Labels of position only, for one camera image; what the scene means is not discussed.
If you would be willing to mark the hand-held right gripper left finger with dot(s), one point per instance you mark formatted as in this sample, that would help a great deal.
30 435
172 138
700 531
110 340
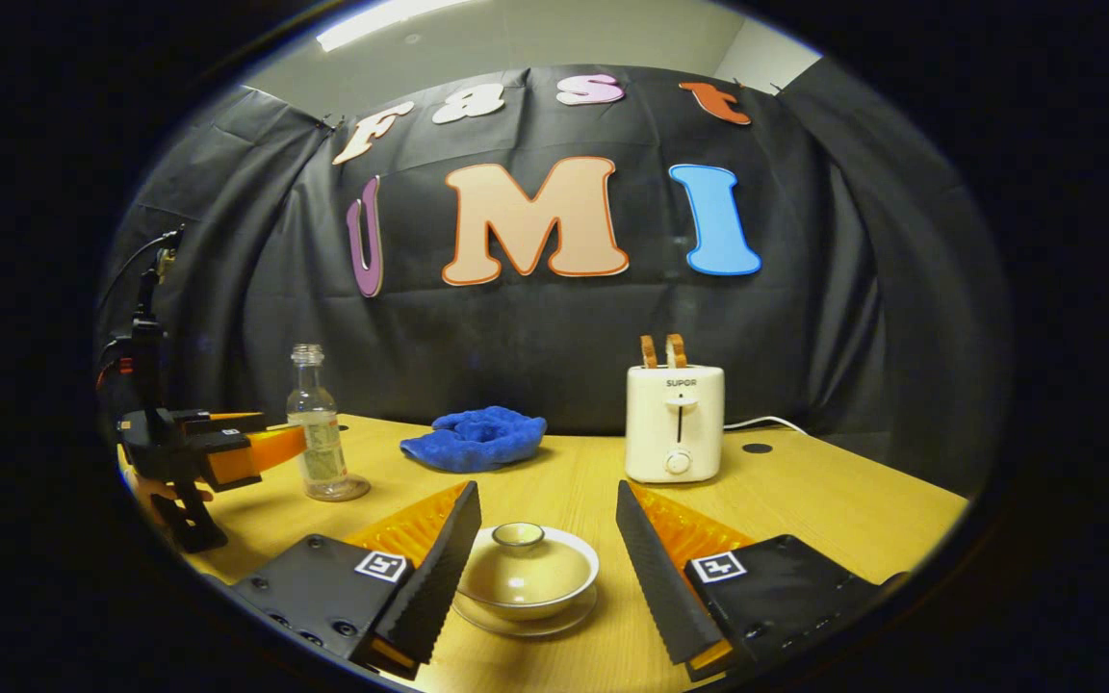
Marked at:
429 587

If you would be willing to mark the white toaster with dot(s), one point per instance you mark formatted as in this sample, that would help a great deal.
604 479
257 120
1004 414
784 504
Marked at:
675 423

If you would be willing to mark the blue towel cloth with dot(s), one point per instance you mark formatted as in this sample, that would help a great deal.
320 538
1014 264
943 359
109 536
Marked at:
473 441

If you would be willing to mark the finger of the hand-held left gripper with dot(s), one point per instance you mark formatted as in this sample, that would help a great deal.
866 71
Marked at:
227 422
270 448

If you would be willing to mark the cream ceramic teacup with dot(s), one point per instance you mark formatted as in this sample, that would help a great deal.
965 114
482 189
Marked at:
528 609

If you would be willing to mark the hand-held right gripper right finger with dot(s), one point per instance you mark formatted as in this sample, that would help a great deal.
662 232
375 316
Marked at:
665 587

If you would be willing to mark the clear glass water bottle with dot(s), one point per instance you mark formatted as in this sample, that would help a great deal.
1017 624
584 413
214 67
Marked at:
317 423

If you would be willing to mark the toasted bread slice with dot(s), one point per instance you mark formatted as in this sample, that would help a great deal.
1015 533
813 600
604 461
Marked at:
677 350
649 351

